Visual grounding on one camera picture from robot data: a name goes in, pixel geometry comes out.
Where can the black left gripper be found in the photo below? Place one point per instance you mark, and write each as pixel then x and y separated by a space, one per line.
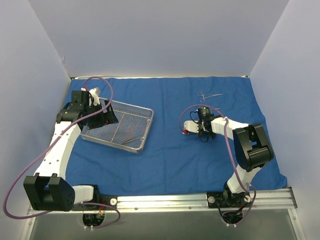
pixel 100 116

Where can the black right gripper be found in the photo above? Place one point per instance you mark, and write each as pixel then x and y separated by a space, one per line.
pixel 203 132

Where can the steel mesh instrument tray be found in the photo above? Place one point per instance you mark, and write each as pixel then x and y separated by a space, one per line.
pixel 133 121

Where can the steel surgical clamp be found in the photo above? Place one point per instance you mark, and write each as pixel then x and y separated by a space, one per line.
pixel 203 97

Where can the blue surgical cloth wrap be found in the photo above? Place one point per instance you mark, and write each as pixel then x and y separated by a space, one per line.
pixel 171 162

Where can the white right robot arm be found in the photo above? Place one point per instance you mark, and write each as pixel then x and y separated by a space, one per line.
pixel 248 147

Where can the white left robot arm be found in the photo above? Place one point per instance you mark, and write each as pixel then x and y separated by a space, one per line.
pixel 47 189

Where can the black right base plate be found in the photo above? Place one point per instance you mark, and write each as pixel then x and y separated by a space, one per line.
pixel 215 200

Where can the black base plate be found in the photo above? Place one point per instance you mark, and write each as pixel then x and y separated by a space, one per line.
pixel 215 200
pixel 109 200

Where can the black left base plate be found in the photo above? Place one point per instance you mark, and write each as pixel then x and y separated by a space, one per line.
pixel 109 200

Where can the aluminium front rail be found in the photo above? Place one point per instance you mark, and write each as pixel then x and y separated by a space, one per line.
pixel 260 200

